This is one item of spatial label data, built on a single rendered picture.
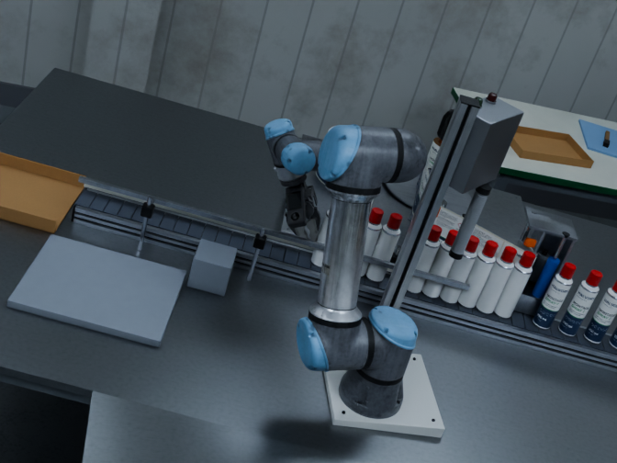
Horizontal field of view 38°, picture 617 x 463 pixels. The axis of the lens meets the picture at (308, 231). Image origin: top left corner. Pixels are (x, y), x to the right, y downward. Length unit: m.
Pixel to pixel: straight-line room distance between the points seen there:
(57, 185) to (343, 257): 1.04
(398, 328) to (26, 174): 1.21
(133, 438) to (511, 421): 0.93
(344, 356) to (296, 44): 2.91
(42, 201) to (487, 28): 2.89
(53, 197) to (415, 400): 1.13
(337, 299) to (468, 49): 3.08
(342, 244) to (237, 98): 2.95
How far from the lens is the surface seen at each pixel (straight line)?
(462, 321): 2.52
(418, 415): 2.15
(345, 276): 1.90
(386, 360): 2.01
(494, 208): 3.11
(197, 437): 1.95
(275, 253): 2.47
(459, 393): 2.31
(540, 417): 2.37
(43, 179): 2.66
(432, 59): 4.83
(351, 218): 1.87
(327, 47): 4.70
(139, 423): 1.95
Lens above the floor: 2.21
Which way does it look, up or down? 31 degrees down
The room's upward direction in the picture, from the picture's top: 18 degrees clockwise
